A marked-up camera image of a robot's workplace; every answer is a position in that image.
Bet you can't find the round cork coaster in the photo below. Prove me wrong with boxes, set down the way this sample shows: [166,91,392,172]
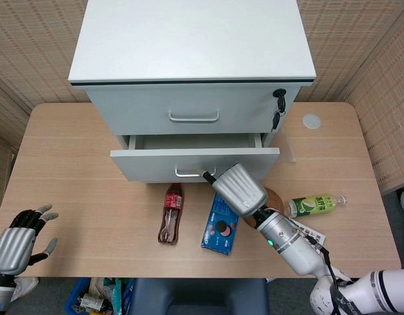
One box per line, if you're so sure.
[242,187,284,228]

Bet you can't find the silver lockable drawer handle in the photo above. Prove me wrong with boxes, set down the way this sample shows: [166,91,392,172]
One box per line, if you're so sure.
[168,110,221,123]

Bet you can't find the grey metal drawer with lock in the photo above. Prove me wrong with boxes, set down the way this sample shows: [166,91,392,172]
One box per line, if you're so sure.
[86,83,302,136]

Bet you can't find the cola bottle red label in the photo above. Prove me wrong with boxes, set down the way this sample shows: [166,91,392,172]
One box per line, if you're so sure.
[157,183,185,245]

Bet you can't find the white three-drawer cabinet body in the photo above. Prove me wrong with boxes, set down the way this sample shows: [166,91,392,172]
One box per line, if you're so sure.
[68,0,317,155]

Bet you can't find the green snack packet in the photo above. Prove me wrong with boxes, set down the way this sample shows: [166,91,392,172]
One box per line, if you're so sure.
[102,278,124,313]

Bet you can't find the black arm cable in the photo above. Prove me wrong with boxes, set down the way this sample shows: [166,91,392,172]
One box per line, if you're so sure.
[305,234,342,315]

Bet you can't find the small black white carton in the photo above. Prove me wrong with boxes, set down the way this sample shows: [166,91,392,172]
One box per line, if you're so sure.
[288,216,326,247]

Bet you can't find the blue plastic crate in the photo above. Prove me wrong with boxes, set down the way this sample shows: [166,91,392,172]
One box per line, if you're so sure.
[64,278,134,315]

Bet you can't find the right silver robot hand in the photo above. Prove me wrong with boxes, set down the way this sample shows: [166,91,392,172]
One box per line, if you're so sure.
[201,163,268,218]

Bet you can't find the dark blue chair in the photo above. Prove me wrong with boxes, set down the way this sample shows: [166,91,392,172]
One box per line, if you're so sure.
[122,278,269,315]

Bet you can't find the blue Oreo cookie box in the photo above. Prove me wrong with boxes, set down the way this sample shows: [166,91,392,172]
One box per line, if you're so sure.
[200,192,239,255]

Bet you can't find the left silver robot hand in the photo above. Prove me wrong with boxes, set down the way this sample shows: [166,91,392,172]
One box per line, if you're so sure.
[0,203,60,275]

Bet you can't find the white round cable grommet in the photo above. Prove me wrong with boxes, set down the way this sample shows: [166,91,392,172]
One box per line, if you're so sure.
[302,114,322,130]

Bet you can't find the green label drink bottle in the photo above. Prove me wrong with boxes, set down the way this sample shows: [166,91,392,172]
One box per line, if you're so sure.
[288,193,348,219]

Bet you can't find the black hanging spare keys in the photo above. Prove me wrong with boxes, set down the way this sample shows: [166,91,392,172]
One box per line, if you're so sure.
[270,98,286,133]

